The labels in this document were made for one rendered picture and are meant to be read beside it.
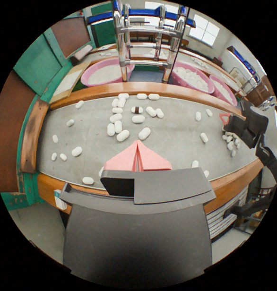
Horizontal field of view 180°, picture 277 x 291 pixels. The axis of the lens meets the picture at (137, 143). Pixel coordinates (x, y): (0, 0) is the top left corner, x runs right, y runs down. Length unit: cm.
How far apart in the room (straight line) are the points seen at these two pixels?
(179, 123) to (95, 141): 26
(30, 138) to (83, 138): 25
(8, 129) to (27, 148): 13
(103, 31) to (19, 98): 258
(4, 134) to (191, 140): 66
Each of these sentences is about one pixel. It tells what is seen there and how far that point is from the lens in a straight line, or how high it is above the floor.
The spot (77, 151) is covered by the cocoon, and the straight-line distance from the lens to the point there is 28.
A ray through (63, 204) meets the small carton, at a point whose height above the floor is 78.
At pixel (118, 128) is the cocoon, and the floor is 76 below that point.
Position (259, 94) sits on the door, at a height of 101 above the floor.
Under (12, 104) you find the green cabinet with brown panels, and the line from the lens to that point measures 48.
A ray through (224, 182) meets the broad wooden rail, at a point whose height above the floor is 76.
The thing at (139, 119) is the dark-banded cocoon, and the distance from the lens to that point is 24.
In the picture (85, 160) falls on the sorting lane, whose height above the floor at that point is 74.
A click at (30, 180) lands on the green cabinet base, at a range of 49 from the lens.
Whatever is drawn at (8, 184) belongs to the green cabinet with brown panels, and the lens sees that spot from 48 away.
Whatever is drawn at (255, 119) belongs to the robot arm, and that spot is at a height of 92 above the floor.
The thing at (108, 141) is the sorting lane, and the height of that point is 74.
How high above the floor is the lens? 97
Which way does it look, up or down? 77 degrees down
